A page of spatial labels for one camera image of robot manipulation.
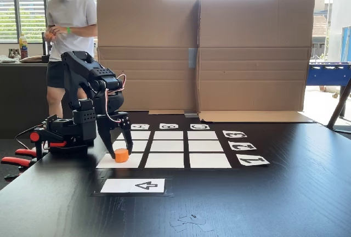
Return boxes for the round orange token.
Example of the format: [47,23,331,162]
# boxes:
[114,148,129,163]

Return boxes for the white nine-square grid sheet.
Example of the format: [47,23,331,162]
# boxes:
[95,129,239,171]

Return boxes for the white arrow paper sheet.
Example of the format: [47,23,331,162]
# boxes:
[90,178,175,197]

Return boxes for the red and black clamp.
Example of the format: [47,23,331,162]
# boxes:
[29,123,68,161]

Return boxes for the dark counter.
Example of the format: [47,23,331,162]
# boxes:
[0,61,65,139]

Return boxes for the person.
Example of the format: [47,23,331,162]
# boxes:
[43,0,98,120]

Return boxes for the yellow drink bottle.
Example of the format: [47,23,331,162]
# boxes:
[18,33,29,59]

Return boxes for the paper label number 3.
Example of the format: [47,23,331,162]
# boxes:
[222,130,247,139]

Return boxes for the clear tape scrap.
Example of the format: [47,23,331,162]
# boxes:
[169,214,215,233]

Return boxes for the paper label number 2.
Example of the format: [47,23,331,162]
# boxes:
[228,141,258,151]

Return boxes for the paper label number 1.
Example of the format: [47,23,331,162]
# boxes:
[235,154,271,167]

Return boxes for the black slanted stand leg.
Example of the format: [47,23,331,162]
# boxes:
[326,77,351,131]

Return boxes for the black power cable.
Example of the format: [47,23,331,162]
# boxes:
[15,123,46,150]

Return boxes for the brown cardboard box wall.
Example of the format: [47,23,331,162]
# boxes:
[96,0,201,115]
[197,0,319,124]

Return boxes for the orange handled pliers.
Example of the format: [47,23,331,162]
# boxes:
[0,148,38,179]

